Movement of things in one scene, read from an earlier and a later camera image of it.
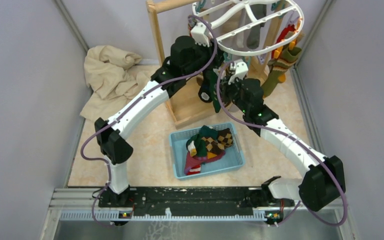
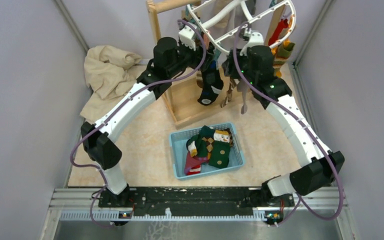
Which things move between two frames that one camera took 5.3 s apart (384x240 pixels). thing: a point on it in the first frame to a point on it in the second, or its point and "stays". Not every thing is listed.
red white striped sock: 194,170 stays
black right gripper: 224,87 to 229,66
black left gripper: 218,58 to 197,59
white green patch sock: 196,146 stays
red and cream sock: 290,27 to 282,24
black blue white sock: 205,93 stays
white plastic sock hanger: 203,4 to 245,4
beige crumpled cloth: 109,80 stays
